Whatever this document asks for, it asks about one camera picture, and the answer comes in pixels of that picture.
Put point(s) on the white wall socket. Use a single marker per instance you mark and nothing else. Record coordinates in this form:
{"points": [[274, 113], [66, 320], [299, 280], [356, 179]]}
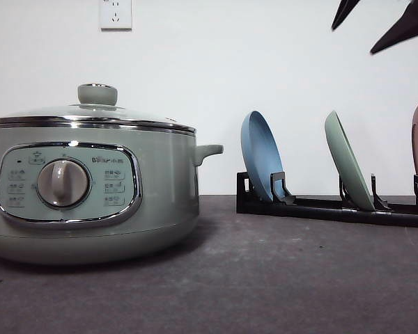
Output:
{"points": [[116, 15]]}

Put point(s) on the green electric steamer pot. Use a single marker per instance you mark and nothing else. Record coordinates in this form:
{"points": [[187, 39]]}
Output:
{"points": [[86, 195]]}

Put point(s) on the blue plate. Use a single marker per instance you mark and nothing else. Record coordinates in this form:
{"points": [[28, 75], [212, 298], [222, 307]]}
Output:
{"points": [[261, 151]]}

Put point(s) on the black plate rack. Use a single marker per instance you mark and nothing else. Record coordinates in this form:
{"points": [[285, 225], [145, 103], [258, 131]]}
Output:
{"points": [[284, 203]]}

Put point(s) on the grey table mat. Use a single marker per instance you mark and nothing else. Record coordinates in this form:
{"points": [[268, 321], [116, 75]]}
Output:
{"points": [[235, 274]]}

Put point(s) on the glass pot lid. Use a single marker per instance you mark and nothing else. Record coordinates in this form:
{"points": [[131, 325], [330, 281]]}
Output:
{"points": [[96, 107]]}

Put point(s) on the green plate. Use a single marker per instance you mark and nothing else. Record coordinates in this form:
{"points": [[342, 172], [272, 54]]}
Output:
{"points": [[345, 163]]}

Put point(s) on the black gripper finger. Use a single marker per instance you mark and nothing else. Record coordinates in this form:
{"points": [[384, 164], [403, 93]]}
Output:
{"points": [[405, 29], [345, 9]]}

